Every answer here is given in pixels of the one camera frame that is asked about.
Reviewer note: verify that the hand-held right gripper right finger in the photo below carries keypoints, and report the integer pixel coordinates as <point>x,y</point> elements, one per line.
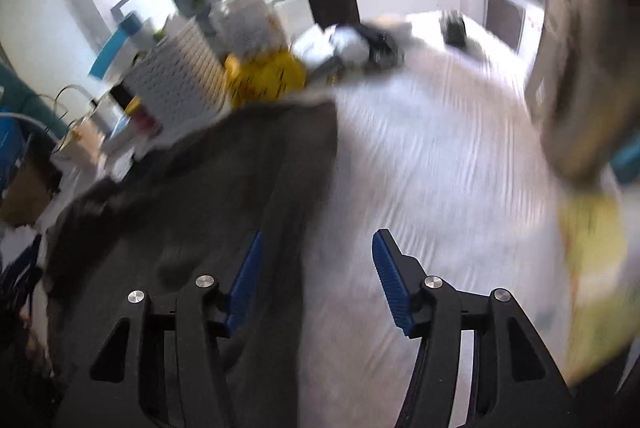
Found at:
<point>390,283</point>

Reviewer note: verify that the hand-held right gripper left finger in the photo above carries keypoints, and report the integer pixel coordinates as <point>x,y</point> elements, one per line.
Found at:
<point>245,278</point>

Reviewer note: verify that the grey-brown printed t-shirt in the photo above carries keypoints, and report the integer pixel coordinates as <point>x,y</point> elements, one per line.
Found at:
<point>200,188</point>

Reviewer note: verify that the yellow printed bag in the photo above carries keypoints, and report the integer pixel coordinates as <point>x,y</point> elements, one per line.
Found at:
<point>265,75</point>

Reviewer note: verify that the yellow tissue box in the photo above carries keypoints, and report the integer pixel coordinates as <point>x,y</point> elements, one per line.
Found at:
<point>595,283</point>

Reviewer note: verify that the white perforated plastic basket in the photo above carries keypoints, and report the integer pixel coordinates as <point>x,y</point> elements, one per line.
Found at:
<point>175,77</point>

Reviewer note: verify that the cream mug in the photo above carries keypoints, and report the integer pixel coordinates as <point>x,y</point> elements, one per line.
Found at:
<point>80,137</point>

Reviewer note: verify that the black pouch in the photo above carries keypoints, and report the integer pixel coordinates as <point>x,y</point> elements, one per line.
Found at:
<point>382,45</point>

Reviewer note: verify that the brown cardboard box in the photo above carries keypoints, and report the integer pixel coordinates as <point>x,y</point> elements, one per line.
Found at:
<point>25,188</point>

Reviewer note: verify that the clear jar with white lid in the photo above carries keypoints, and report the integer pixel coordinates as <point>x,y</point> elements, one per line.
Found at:
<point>245,22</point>

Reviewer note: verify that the small dark object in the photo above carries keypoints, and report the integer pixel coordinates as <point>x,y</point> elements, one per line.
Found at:
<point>455,30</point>

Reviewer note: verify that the teal curtain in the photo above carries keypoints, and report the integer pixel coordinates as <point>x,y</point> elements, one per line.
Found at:
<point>20,92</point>
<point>627,162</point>

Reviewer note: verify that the blue and white carton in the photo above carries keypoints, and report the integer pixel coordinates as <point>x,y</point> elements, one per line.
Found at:
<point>115,42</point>

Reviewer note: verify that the stainless steel container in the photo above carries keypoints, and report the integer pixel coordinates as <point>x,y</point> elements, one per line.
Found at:
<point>575,82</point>

